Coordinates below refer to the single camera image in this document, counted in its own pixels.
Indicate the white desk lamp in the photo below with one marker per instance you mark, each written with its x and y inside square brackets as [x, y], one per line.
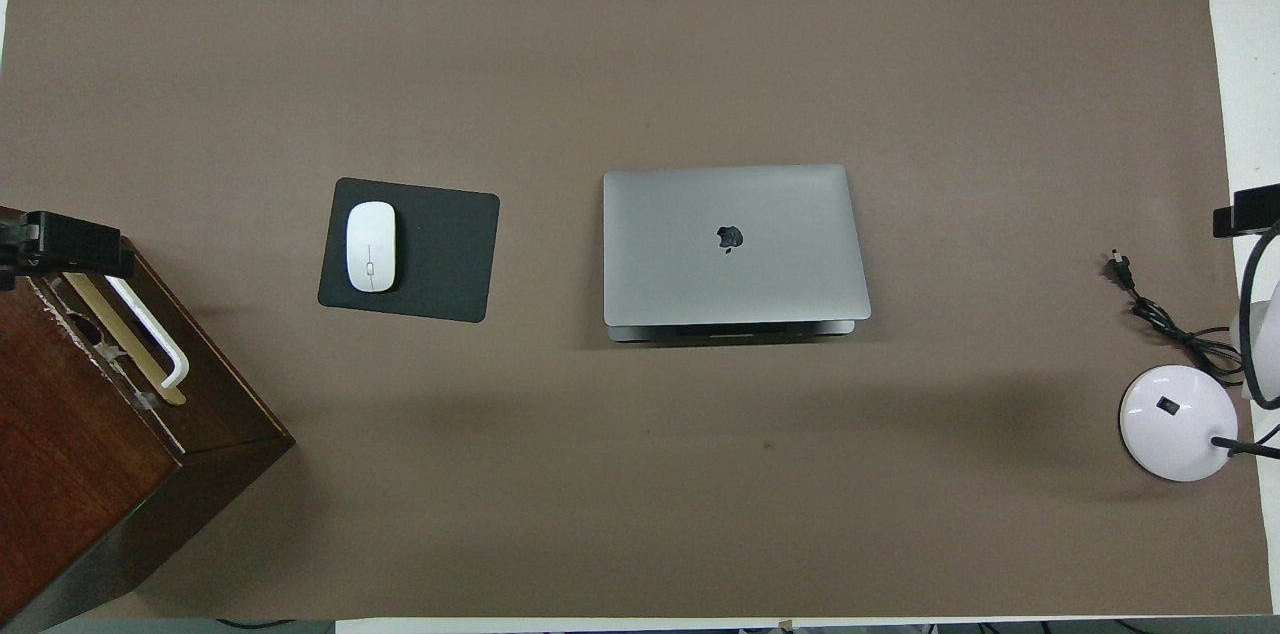
[1175, 424]

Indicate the silver grey laptop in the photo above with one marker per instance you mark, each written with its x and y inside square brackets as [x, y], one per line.
[760, 254]

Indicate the black mouse pad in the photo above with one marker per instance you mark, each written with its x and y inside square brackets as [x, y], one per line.
[445, 254]

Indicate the dark brown wooden box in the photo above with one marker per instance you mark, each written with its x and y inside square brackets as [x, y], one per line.
[80, 474]

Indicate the brown table mat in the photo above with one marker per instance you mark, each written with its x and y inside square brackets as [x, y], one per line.
[640, 494]

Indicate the white computer mouse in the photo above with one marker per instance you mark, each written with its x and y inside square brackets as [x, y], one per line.
[371, 244]

